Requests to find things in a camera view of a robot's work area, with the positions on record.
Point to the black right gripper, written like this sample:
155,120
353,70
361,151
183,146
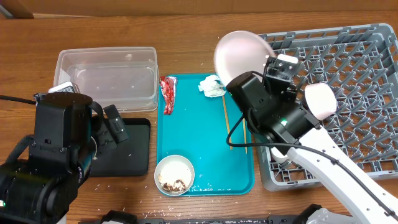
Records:
289,86

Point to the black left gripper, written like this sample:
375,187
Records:
107,139

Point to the large white plate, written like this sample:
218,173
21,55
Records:
239,52

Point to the pink white bowl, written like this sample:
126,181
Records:
320,100

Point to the wooden chopstick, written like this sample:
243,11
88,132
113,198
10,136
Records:
225,114
245,135

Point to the white cup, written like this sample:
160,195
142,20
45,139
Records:
278,156

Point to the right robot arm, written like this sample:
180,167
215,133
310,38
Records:
267,102

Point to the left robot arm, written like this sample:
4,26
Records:
41,176

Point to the black rectangular tray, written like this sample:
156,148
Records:
131,157

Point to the clear plastic bin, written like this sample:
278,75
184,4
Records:
127,77

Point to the crumpled white tissue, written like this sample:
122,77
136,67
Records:
212,87

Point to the red snack wrapper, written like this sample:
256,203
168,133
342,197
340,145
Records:
168,88

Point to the grey bowl with rice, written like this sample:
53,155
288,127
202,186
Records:
174,175

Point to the grey dish rack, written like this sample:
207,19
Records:
359,63

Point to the teal plastic tray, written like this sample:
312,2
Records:
196,130

